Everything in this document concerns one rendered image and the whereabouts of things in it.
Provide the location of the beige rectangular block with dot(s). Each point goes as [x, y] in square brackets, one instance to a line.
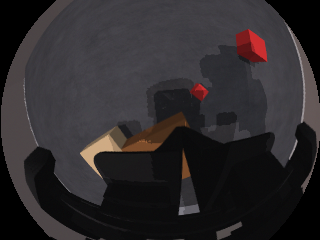
[111, 141]

